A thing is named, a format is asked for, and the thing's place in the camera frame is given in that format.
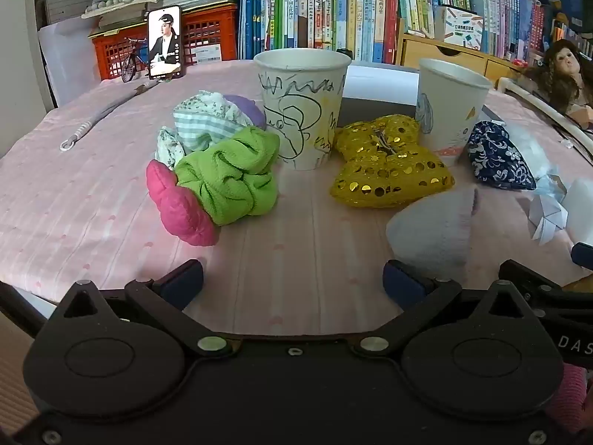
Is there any person's right forearm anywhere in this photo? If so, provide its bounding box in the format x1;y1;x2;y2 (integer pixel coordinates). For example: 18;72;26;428
544;364;593;434

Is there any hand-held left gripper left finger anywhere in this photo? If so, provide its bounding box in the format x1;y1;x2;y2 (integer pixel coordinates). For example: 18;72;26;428
56;260;235;357

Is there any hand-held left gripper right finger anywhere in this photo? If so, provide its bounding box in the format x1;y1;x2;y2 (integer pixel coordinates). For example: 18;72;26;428
352;260;533;357

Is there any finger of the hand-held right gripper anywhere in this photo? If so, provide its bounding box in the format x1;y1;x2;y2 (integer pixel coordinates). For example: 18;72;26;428
571;242;593;266
498;260;593;320

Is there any printed cardboard box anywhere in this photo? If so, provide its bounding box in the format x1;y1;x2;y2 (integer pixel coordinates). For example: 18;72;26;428
435;6;485;49

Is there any toy bicycle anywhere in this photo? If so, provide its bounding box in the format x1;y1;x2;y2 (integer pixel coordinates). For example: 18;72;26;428
119;37;151;83

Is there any wooden drawer organiser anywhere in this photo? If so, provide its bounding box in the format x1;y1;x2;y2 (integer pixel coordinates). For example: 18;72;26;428
396;32;526;82

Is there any smartphone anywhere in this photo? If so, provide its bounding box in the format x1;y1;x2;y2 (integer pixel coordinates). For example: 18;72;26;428
147;4;186;80

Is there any red plastic crate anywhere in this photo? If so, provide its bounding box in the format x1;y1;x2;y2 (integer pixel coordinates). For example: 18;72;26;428
91;3;238;80

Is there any long-haired doll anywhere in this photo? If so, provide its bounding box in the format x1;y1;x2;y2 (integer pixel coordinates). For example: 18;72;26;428
523;39;593;128

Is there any navy floral pouch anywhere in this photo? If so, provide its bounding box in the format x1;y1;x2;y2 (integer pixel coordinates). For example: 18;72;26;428
467;121;537;191

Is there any green scrunchie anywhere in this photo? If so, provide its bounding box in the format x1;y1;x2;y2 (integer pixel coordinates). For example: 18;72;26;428
175;126;281;227

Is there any white paper figure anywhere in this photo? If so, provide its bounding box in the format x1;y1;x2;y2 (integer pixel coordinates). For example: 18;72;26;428
528;174;570;246

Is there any row of thin books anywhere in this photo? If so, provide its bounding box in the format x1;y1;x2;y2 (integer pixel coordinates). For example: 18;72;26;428
549;19;593;61

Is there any row of blue spine books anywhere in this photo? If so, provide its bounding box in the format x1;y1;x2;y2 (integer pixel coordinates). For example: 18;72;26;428
466;0;547;59

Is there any row of upright books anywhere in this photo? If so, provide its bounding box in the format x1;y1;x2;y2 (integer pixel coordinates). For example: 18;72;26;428
238;0;399;63

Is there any pink bed sheet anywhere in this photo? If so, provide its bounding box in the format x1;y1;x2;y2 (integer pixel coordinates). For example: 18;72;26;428
0;58;593;340

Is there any yellow sequin bow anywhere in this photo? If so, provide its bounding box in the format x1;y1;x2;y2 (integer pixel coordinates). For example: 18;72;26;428
330;115;455;209

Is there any white tube rail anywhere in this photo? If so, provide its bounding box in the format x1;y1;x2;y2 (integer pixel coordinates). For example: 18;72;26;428
498;76;593;168

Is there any white fuzzy cloth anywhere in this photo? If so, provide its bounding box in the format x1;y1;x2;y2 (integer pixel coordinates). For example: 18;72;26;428
386;184;479;279

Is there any cat drawing paper cup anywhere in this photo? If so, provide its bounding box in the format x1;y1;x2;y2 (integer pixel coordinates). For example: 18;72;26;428
415;58;493;168

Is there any scribble drawing paper cup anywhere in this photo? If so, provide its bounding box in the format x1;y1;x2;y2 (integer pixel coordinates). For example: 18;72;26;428
253;47;353;171

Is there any black cable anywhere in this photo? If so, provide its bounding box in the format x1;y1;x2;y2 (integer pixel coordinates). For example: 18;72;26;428
507;88;593;149

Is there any grey cardboard box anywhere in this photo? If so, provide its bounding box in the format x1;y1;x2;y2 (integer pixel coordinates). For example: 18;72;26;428
336;64;506;129

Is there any white board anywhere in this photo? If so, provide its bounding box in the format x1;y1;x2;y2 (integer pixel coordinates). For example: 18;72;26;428
38;19;102;107

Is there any pink fabric flower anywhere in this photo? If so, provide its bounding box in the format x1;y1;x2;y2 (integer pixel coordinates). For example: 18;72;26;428
146;160;221;246

